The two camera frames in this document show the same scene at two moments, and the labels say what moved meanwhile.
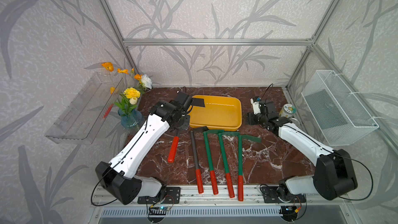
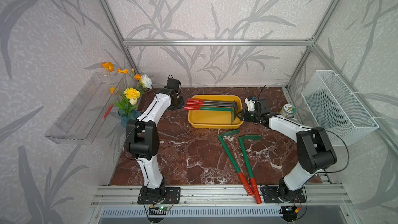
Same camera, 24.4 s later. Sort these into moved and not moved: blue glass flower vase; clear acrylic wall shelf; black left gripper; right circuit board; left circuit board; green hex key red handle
Moved: green hex key red handle; black left gripper
Not moved: clear acrylic wall shelf; right circuit board; blue glass flower vase; left circuit board
